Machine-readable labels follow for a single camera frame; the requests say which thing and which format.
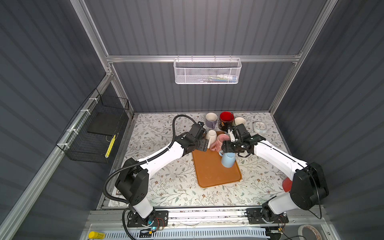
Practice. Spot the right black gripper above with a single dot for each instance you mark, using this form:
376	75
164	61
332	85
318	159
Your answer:
226	147

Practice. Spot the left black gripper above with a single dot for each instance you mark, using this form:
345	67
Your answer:
203	145

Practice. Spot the light green mug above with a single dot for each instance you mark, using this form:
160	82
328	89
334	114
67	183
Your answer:
239	121

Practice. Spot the pink mug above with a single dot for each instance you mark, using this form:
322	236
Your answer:
217	145

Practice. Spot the light blue mug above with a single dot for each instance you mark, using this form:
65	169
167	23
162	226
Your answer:
228	159

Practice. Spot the black mug red inside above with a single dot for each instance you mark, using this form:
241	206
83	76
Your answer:
226	120

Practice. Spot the purple mug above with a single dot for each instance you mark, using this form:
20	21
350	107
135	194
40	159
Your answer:
211	120

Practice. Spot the orange plastic tray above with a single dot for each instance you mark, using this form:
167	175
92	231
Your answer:
210	171

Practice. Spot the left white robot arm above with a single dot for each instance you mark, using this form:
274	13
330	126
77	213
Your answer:
129	184

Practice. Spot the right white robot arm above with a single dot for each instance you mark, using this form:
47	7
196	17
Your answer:
309	184

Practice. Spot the white mug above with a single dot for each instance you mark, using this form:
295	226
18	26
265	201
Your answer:
211	136

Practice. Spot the red pencil cup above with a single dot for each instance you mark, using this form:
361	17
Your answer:
287	184

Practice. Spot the yellow ruler in basket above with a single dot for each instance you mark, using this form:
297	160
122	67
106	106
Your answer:
110	147

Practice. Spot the tape roll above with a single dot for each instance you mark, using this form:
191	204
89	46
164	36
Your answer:
309	232

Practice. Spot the yellow marker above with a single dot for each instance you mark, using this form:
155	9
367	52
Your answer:
96	235

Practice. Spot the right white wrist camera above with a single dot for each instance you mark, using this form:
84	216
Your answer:
232	134

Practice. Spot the white wire basket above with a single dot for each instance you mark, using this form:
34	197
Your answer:
207	71

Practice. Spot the white ribbed cable duct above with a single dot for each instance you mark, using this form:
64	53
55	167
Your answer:
203	233

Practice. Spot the black wire basket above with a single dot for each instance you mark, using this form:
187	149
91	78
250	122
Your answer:
88	139

